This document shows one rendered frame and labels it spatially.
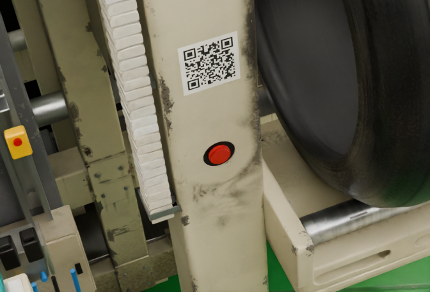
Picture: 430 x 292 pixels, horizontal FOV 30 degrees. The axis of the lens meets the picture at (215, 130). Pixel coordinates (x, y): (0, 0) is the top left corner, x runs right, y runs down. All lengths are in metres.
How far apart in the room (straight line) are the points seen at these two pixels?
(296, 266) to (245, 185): 0.13
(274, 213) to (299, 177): 0.24
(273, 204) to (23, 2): 0.81
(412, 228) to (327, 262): 0.14
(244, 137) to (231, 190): 0.10
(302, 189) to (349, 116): 0.15
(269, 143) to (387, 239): 0.32
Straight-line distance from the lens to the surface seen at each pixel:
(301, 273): 1.16
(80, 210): 2.27
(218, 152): 1.07
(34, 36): 1.82
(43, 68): 1.88
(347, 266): 1.26
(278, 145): 1.44
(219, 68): 0.98
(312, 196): 1.36
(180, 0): 0.90
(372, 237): 1.24
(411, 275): 2.26
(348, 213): 1.19
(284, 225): 1.14
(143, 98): 0.98
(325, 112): 1.34
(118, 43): 0.92
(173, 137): 1.03
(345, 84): 1.37
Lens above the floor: 1.85
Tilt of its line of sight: 45 degrees down
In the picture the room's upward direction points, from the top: 6 degrees counter-clockwise
